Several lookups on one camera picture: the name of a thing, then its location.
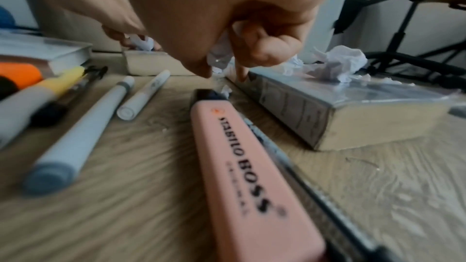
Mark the person's right hand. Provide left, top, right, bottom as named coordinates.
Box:
left=119, top=0, right=343, bottom=82

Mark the white book with green circle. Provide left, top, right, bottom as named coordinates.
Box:
left=0, top=36, right=94, bottom=79

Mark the yellow white marker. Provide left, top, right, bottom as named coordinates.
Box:
left=0, top=65, right=87, bottom=148

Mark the blue mesh pen holder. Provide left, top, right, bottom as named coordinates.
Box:
left=0, top=5, right=16, bottom=29

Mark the colourful cover novel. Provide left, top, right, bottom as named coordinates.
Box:
left=225, top=69, right=461, bottom=152

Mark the pink highlighter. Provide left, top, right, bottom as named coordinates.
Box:
left=190, top=88, right=327, bottom=262

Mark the black office chair base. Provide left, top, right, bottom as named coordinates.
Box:
left=364, top=0, right=466, bottom=90

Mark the black partition connector tab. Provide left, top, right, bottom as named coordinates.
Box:
left=333, top=0, right=372, bottom=36

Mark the black ballpoint pen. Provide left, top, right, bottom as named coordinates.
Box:
left=241, top=115, right=398, bottom=262

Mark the black and white book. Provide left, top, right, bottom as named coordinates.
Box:
left=122, top=49, right=200, bottom=77

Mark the pile of paper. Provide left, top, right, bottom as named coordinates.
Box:
left=278, top=44, right=416, bottom=87

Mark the orange black highlighter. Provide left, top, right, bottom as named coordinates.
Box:
left=0, top=62, right=44, bottom=101

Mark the slim white pen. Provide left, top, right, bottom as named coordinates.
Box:
left=116, top=68, right=172, bottom=121
left=22, top=75, right=136, bottom=196

